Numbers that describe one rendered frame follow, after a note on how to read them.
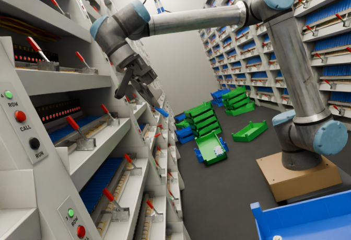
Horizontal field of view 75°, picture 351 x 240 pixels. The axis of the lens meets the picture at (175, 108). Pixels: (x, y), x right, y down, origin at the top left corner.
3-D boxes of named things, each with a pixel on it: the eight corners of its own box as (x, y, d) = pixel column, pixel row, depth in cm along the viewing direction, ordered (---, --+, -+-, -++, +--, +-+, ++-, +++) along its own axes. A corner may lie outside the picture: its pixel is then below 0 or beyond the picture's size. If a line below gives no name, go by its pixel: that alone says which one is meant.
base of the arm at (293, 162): (313, 149, 127) (307, 133, 126) (329, 163, 109) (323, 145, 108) (278, 158, 132) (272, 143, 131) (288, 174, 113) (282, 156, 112)
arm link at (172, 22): (257, 3, 114) (120, 19, 103) (272, -8, 101) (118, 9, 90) (261, 27, 115) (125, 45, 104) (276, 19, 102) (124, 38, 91)
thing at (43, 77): (111, 86, 97) (109, 53, 95) (18, 96, 37) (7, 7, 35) (63, 88, 97) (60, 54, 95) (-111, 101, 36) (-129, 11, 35)
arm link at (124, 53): (110, 53, 79) (107, 61, 88) (119, 65, 80) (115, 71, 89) (130, 40, 82) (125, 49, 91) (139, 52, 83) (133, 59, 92)
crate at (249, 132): (253, 127, 244) (249, 121, 243) (268, 127, 226) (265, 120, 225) (233, 140, 230) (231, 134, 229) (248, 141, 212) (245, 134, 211)
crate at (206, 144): (227, 157, 200) (225, 151, 196) (206, 166, 201) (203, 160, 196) (215, 135, 225) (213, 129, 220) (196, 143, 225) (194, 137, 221)
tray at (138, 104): (146, 107, 169) (145, 89, 167) (133, 123, 109) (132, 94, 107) (118, 109, 168) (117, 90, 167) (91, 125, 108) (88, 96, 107)
